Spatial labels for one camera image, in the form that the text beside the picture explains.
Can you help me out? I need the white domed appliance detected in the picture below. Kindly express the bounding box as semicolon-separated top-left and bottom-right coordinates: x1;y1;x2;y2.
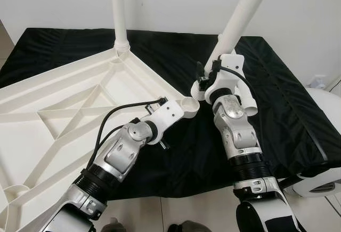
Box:
292;85;341;198

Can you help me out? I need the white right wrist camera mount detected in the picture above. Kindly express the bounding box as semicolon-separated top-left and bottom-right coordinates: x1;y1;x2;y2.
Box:
205;53;246;102

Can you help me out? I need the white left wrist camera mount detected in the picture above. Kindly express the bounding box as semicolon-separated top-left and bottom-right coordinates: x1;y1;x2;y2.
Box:
143;99;184;137

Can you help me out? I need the robot leg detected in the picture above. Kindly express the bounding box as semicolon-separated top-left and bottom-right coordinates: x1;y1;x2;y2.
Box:
168;220;211;232
101;219;126;232

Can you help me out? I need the robot right leg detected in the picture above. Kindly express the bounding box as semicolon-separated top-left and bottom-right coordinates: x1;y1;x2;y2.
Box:
168;220;211;232

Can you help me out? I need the black tablecloth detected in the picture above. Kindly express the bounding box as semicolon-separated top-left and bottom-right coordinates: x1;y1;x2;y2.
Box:
0;28;341;199

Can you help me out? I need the black metal table leg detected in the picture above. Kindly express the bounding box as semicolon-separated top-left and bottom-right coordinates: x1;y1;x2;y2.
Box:
278;175;302;189

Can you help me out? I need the white plastic table leg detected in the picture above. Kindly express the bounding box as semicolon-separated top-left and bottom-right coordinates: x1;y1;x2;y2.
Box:
191;0;278;102
234;74;260;117
110;0;131;51

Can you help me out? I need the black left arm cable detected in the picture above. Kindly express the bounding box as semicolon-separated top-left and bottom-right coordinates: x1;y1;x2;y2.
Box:
85;98;167;171

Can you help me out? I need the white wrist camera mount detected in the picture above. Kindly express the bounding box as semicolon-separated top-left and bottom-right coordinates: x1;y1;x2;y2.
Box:
205;53;246;102
143;99;184;137

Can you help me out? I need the robot left leg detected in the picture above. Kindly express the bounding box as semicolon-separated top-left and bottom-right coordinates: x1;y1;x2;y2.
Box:
101;219;126;232

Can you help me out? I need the white wall socket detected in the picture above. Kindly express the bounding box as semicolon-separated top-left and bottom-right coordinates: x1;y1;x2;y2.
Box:
311;74;327;87

